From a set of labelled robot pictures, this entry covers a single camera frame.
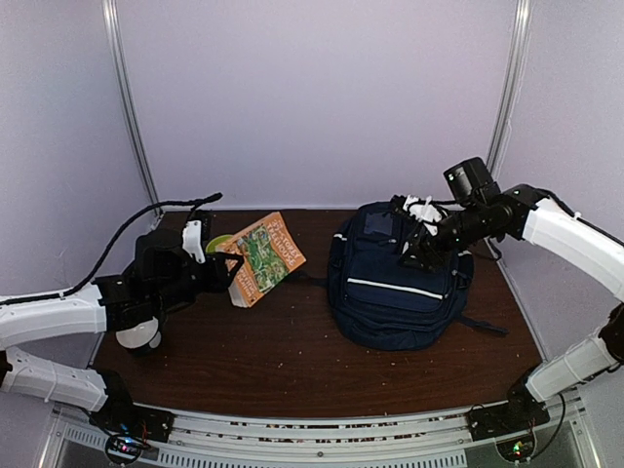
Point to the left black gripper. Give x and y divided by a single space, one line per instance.
219 280

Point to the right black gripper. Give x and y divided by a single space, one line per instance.
421 247

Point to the orange comic paperback book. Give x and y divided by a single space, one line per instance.
270 254

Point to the navy blue backpack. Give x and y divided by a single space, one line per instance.
379 303

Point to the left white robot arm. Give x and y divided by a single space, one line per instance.
169 271

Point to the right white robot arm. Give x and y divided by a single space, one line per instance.
479 209

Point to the lime green plastic bowl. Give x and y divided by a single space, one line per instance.
217 242

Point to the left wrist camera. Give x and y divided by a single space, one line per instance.
196 234

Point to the front aluminium rail frame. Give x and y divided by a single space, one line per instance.
442 438

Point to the right corner aluminium post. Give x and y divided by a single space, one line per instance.
511 85

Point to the corner aluminium post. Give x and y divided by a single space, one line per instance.
114 36
511 85

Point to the left corner aluminium post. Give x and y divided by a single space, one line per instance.
114 36

